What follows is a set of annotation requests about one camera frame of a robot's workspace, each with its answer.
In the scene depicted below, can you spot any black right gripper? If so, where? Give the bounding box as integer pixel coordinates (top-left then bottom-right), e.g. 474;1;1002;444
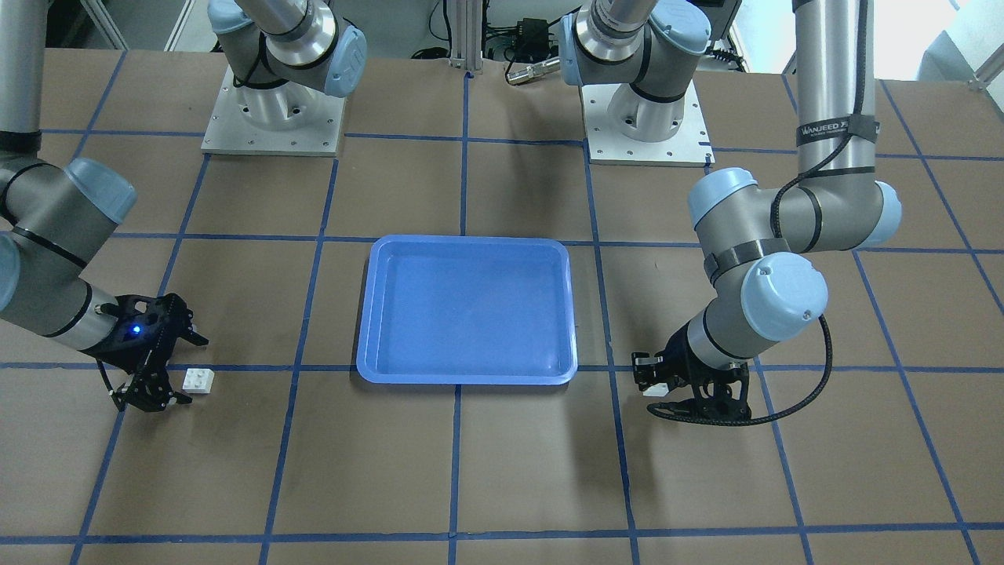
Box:
96;293;209;412

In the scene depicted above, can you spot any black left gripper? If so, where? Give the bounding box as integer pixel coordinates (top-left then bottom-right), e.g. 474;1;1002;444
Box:
631;325;751;425

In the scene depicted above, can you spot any white square building block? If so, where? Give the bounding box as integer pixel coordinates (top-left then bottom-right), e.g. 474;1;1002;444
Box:
642;382;671;398

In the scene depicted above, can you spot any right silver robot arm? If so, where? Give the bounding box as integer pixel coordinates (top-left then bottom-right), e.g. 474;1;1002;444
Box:
2;1;367;412

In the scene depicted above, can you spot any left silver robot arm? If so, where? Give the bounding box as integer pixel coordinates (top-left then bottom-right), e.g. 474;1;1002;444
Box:
558;1;901;427

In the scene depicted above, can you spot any blue plastic tray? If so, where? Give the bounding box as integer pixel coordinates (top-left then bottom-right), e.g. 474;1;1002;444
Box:
356;235;580;385

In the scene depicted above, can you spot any silver metal connector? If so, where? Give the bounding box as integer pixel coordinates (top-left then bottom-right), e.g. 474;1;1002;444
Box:
505;56;562;86

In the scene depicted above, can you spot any black power adapter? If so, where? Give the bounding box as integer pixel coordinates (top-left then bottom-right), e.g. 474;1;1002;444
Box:
514;18;549;53

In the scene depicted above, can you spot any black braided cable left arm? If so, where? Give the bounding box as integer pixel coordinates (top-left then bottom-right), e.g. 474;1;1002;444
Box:
655;0;879;428

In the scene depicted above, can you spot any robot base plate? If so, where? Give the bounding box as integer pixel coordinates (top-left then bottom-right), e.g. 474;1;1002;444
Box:
201;68;347;157
580;82;716;167

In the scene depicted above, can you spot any aluminium frame post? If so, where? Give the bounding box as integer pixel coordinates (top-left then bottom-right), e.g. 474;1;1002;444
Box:
442;1;487;75

